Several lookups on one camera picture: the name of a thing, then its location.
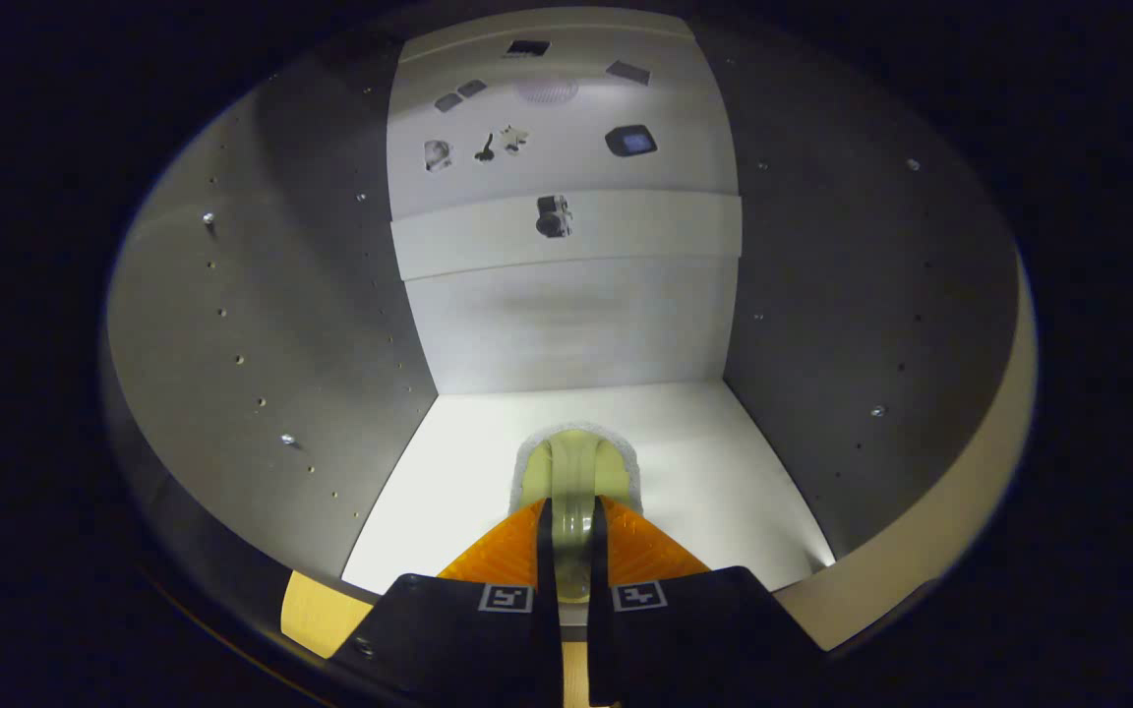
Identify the white cabinet shelf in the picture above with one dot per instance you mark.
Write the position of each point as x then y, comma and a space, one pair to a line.
724, 472

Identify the dark grey cabinet body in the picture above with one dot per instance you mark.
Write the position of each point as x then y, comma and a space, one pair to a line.
281, 295

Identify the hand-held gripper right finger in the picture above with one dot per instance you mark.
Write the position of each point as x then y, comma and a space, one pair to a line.
704, 639

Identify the pale green plastic item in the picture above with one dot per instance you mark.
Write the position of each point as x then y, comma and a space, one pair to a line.
576, 472

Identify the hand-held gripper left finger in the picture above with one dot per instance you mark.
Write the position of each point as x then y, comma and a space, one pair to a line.
458, 639

